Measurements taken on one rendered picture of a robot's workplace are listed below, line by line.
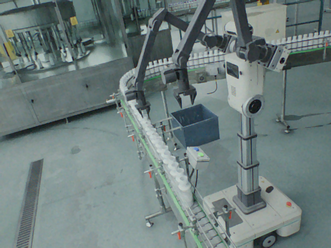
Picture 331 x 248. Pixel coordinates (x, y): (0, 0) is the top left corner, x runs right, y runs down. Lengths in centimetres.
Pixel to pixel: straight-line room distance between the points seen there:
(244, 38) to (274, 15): 437
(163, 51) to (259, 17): 254
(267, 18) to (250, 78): 412
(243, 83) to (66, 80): 364
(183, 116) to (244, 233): 107
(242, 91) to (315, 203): 149
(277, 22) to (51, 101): 436
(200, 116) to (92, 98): 284
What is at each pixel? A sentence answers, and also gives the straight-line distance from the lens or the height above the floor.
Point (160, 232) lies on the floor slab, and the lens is 264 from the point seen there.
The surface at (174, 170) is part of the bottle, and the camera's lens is 138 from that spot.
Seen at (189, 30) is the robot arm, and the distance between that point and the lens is 132.
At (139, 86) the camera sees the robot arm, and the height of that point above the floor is 142.
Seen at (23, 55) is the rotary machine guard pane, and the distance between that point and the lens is 487.
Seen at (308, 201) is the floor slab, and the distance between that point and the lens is 288.
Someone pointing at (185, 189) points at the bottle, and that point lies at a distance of 130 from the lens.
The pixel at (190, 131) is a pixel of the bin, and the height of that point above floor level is 89.
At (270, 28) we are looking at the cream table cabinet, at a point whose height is 82.
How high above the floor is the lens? 199
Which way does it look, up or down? 28 degrees down
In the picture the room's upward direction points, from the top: 11 degrees counter-clockwise
